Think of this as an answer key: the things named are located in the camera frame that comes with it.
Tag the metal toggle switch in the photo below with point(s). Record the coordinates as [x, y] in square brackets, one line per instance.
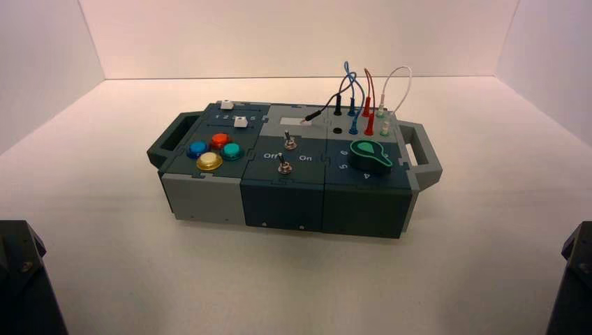
[290, 143]
[284, 167]

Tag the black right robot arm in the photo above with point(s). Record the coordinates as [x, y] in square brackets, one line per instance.
[576, 286]

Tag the dark teal grey control box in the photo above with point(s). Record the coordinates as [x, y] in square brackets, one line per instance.
[282, 199]

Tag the white paper label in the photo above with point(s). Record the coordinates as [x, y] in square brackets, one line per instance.
[291, 121]

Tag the teal push button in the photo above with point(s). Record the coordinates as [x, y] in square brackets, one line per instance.
[231, 150]

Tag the white slider knob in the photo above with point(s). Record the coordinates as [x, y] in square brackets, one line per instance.
[226, 105]
[240, 122]

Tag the black green rotary knob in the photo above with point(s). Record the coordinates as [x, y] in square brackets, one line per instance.
[367, 155]

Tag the orange push button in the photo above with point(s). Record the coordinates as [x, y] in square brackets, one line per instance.
[220, 140]

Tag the yellow push button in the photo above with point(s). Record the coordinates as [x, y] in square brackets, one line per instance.
[209, 161]

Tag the blue push button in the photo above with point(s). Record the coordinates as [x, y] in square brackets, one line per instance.
[198, 149]

